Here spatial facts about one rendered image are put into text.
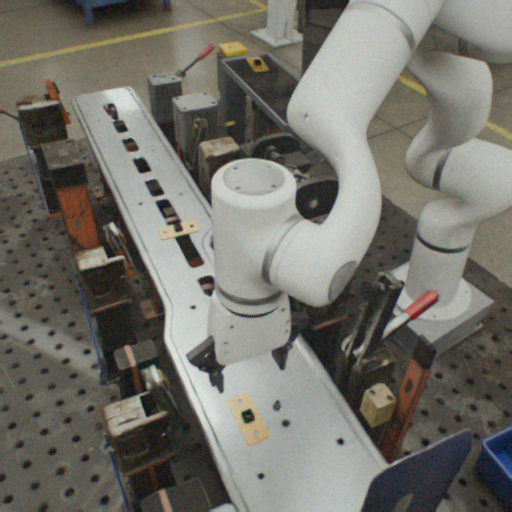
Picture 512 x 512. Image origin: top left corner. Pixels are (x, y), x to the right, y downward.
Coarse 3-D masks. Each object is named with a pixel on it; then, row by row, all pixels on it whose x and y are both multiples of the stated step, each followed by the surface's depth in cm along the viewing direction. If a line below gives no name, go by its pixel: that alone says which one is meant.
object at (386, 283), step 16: (384, 272) 77; (368, 288) 75; (384, 288) 76; (400, 288) 75; (368, 304) 80; (384, 304) 76; (368, 320) 82; (384, 320) 79; (352, 336) 85; (368, 336) 81; (352, 352) 87; (368, 352) 83
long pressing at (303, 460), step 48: (96, 96) 160; (96, 144) 141; (144, 144) 141; (144, 192) 126; (192, 192) 126; (144, 240) 113; (192, 240) 114; (192, 288) 104; (192, 336) 95; (192, 384) 88; (240, 384) 88; (288, 384) 88; (240, 432) 82; (288, 432) 82; (336, 432) 82; (240, 480) 76; (288, 480) 77; (336, 480) 77
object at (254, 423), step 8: (232, 400) 86; (240, 400) 86; (248, 400) 86; (232, 408) 84; (240, 408) 85; (248, 408) 85; (256, 408) 85; (240, 416) 83; (256, 416) 84; (240, 424) 82; (248, 424) 83; (256, 424) 83; (264, 424) 83; (248, 432) 82; (264, 432) 82; (248, 440) 81; (256, 440) 81
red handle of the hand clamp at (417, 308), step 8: (424, 296) 84; (432, 296) 83; (416, 304) 84; (424, 304) 83; (432, 304) 83; (408, 312) 84; (416, 312) 83; (424, 312) 84; (392, 320) 85; (400, 320) 84; (408, 320) 84; (392, 328) 84; (400, 328) 84; (384, 336) 84; (360, 352) 85
